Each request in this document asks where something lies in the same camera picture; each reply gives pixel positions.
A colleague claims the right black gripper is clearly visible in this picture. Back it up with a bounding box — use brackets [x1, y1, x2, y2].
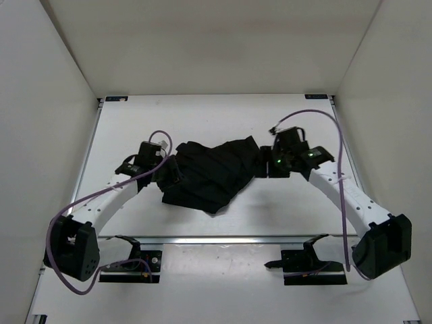
[256, 146, 292, 180]

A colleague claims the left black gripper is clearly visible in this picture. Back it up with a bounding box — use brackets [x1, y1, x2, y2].
[152, 153, 192, 192]

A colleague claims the black pleated skirt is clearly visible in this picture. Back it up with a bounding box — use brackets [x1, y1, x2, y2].
[162, 136, 260, 215]

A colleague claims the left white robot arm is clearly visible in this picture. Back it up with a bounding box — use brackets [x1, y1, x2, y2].
[44, 155, 182, 294]

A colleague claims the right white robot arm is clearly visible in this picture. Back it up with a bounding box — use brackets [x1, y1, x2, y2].
[260, 146, 412, 279]

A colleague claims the right blue label sticker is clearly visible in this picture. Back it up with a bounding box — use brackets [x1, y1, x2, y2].
[304, 94, 328, 100]

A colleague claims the blue label sticker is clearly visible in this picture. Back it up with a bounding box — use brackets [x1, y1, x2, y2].
[304, 94, 328, 100]
[105, 96, 128, 102]

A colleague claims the left blue label sticker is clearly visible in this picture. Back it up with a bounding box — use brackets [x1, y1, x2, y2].
[105, 96, 128, 102]

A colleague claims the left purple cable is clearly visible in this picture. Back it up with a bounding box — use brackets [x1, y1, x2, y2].
[46, 130, 173, 295]

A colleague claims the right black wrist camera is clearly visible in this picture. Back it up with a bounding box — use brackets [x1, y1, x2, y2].
[274, 126, 306, 149]

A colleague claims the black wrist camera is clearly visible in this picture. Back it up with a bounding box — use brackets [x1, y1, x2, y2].
[134, 141, 166, 169]
[274, 126, 306, 149]

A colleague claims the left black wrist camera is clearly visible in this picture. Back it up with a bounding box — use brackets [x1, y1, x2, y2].
[134, 141, 166, 169]

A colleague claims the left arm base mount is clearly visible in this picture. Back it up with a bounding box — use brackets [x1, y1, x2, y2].
[99, 236, 163, 284]

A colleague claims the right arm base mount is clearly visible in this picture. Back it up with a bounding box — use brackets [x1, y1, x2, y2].
[264, 234, 348, 286]

